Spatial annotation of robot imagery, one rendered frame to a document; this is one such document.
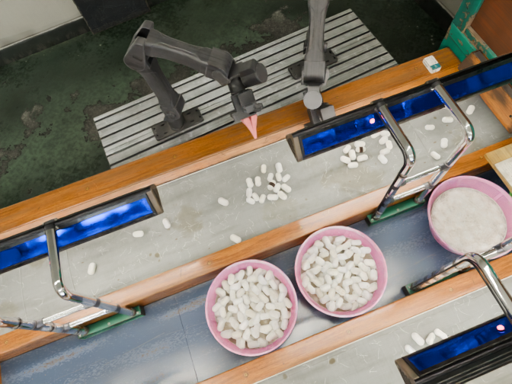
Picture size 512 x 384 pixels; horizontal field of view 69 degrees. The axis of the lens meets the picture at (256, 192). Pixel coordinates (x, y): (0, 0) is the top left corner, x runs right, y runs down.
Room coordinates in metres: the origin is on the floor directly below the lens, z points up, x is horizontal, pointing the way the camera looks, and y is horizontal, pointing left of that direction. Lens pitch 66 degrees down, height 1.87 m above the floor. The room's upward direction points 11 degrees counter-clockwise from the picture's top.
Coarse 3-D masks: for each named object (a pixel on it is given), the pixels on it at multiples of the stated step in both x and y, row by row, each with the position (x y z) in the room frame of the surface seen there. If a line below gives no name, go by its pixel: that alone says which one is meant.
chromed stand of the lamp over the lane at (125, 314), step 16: (48, 224) 0.36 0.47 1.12; (48, 240) 0.32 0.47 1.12; (64, 288) 0.21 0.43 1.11; (80, 304) 0.20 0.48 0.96; (96, 304) 0.19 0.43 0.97; (112, 304) 0.20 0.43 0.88; (0, 320) 0.17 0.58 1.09; (16, 320) 0.18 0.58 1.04; (32, 320) 0.18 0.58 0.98; (48, 320) 0.18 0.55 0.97; (80, 320) 0.18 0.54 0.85; (112, 320) 0.19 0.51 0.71; (128, 320) 0.18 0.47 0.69; (80, 336) 0.16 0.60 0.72
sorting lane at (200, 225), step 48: (480, 96) 0.70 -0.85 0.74; (288, 144) 0.66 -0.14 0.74; (384, 144) 0.59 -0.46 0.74; (432, 144) 0.55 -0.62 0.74; (480, 144) 0.52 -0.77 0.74; (192, 192) 0.55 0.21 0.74; (240, 192) 0.51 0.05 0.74; (336, 192) 0.45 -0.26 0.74; (96, 240) 0.45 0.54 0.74; (144, 240) 0.41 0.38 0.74; (192, 240) 0.38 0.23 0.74; (0, 288) 0.35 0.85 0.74; (48, 288) 0.32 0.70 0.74; (96, 288) 0.29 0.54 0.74
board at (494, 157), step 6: (510, 144) 0.48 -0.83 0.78; (498, 150) 0.47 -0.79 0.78; (504, 150) 0.46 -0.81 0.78; (510, 150) 0.46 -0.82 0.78; (486, 156) 0.45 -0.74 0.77; (492, 156) 0.45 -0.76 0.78; (498, 156) 0.44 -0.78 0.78; (504, 156) 0.44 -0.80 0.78; (510, 156) 0.44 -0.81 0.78; (492, 162) 0.43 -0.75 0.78; (498, 162) 0.42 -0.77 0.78; (498, 174) 0.39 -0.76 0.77; (504, 180) 0.36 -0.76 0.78; (510, 186) 0.34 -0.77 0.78; (510, 192) 0.32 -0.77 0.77
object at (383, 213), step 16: (432, 80) 0.54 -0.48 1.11; (448, 96) 0.48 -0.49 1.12; (384, 112) 0.47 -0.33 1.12; (400, 128) 0.42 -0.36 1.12; (464, 128) 0.39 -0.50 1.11; (400, 144) 0.39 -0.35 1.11; (464, 144) 0.37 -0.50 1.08; (448, 160) 0.37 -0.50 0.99; (400, 176) 0.34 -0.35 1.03; (416, 176) 0.36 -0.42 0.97; (432, 176) 0.38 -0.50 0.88; (416, 192) 0.36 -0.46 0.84; (384, 208) 0.34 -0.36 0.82; (400, 208) 0.36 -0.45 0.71; (368, 224) 0.34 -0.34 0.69
